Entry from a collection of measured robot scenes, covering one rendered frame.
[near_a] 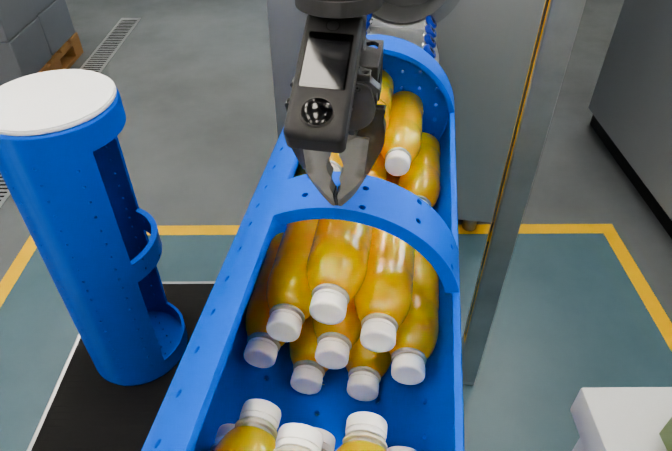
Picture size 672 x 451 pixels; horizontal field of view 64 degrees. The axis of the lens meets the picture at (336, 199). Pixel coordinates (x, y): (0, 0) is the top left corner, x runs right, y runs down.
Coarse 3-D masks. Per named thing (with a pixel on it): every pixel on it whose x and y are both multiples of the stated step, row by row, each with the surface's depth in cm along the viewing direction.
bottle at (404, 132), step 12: (396, 96) 95; (408, 96) 94; (396, 108) 91; (408, 108) 91; (420, 108) 94; (396, 120) 88; (408, 120) 88; (420, 120) 91; (396, 132) 85; (408, 132) 85; (420, 132) 88; (384, 144) 86; (396, 144) 84; (408, 144) 84; (420, 144) 87; (384, 156) 86
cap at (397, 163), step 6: (396, 150) 84; (390, 156) 83; (396, 156) 82; (402, 156) 82; (408, 156) 84; (390, 162) 83; (396, 162) 83; (402, 162) 83; (408, 162) 83; (390, 168) 84; (396, 168) 84; (402, 168) 83; (408, 168) 83; (396, 174) 84; (402, 174) 84
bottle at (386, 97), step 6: (384, 72) 93; (384, 78) 92; (390, 78) 94; (384, 84) 90; (390, 84) 92; (384, 90) 88; (390, 90) 91; (384, 96) 87; (390, 96) 90; (378, 102) 84; (384, 102) 86; (390, 102) 89; (390, 108) 88
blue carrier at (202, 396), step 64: (384, 64) 94; (448, 128) 96; (256, 192) 68; (384, 192) 59; (448, 192) 83; (256, 256) 53; (448, 256) 59; (448, 320) 65; (192, 384) 43; (256, 384) 67; (384, 384) 69; (448, 384) 58; (192, 448) 39; (448, 448) 53
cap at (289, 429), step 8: (288, 424) 45; (296, 424) 44; (304, 424) 44; (280, 432) 45; (288, 432) 44; (296, 432) 44; (304, 432) 44; (312, 432) 44; (320, 432) 45; (280, 440) 44; (288, 440) 44; (296, 440) 43; (304, 440) 44; (312, 440) 44; (320, 440) 45; (312, 448) 44; (320, 448) 44
